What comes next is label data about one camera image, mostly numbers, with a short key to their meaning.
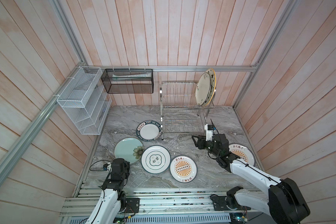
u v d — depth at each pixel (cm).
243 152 93
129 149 94
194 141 80
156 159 90
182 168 86
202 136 75
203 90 87
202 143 74
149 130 105
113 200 55
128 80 104
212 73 76
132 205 73
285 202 41
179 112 112
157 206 75
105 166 76
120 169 66
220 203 73
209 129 73
